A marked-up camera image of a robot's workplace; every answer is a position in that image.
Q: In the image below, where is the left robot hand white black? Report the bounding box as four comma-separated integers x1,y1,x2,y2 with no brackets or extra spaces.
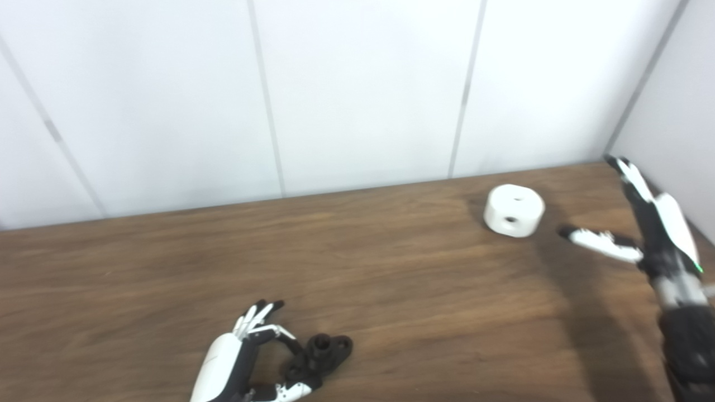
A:
190,300,323,402

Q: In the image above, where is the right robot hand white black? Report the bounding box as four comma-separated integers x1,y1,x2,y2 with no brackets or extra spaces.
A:
559,155,708,308

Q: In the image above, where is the black plastic holder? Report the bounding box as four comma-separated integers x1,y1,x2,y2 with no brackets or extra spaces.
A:
285,333,354,387

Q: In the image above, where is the round white plastic piece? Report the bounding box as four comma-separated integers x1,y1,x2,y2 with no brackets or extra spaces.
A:
483,184,546,239

